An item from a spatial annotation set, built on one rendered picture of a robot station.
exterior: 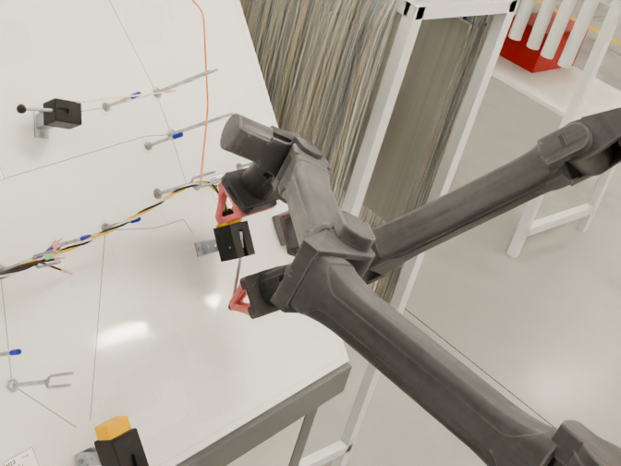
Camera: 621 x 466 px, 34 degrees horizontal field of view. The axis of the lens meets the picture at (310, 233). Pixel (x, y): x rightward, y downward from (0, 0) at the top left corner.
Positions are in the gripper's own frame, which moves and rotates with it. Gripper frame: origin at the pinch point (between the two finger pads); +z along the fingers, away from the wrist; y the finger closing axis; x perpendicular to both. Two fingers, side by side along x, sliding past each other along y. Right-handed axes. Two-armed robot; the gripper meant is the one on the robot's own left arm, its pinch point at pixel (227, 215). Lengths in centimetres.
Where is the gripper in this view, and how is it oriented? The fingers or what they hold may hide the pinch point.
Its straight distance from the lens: 165.5
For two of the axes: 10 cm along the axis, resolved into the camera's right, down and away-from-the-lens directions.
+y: -6.4, 2.1, -7.4
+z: -5.6, 5.3, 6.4
